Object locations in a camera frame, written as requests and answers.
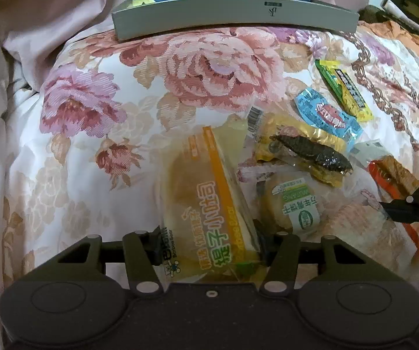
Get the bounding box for orange cloth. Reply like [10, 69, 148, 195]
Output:
[359, 18, 419, 83]

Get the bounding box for small white packet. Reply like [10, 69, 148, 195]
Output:
[350, 139, 391, 162]

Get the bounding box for green and yellow snack packet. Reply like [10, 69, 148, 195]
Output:
[314, 59, 375, 123]

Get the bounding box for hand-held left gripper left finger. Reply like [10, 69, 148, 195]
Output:
[45, 227, 166, 298]

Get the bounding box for blue and white snack packet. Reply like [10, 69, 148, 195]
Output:
[293, 88, 364, 153]

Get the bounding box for orange snack packet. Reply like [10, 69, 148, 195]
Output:
[368, 156, 419, 263]

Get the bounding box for dark olive bag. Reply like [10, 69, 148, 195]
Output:
[359, 5, 390, 23]

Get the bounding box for floral blanket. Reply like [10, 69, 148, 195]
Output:
[2, 24, 419, 350]

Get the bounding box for round cake packet green label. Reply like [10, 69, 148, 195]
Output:
[237, 166, 341, 244]

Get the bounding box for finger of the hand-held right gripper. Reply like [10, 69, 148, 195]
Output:
[379, 175, 419, 224]

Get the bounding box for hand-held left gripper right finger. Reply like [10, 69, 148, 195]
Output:
[253, 220, 378, 297]

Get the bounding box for grey rectangular tray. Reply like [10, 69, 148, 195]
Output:
[112, 0, 360, 42]

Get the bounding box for white paper roll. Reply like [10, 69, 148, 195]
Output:
[382, 0, 419, 33]

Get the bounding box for clear packet with dark label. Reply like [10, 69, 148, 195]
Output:
[248, 107, 355, 187]

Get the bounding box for orange-striped bread packet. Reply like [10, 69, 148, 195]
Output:
[155, 126, 265, 285]

